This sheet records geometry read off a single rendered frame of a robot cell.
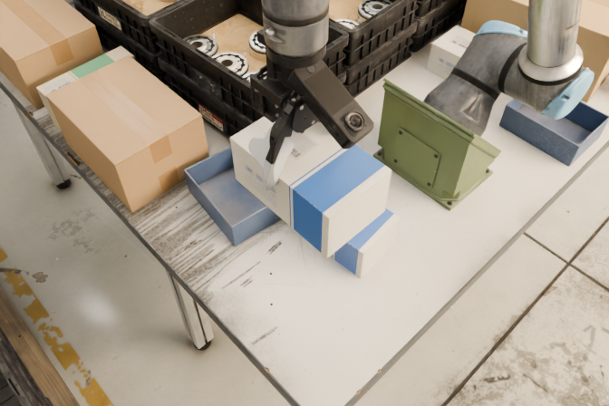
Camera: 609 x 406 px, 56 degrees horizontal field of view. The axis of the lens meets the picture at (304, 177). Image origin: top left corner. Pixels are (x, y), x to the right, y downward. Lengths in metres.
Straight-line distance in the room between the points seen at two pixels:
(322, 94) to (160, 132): 0.64
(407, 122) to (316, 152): 0.50
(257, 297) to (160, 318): 0.86
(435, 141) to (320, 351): 0.49
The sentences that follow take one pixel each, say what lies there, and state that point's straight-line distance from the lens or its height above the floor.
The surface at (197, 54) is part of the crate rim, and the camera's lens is 1.34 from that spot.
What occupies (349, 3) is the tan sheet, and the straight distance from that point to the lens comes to 1.68.
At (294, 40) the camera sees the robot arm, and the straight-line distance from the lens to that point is 0.64.
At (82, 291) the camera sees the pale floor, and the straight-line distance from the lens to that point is 2.11.
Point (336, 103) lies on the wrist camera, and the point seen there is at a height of 1.26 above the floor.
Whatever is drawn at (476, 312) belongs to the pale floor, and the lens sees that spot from 2.02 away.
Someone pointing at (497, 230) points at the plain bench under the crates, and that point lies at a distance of 1.31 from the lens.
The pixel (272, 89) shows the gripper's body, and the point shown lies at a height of 1.25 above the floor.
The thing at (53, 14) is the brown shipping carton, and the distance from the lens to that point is 1.71.
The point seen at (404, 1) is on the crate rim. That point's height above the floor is 0.93.
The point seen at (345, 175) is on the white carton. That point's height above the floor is 1.14.
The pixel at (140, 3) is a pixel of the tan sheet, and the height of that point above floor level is 0.83.
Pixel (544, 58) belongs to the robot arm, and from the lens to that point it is 1.16.
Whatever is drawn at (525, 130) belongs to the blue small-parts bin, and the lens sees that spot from 1.51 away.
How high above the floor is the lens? 1.70
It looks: 49 degrees down
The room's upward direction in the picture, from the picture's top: straight up
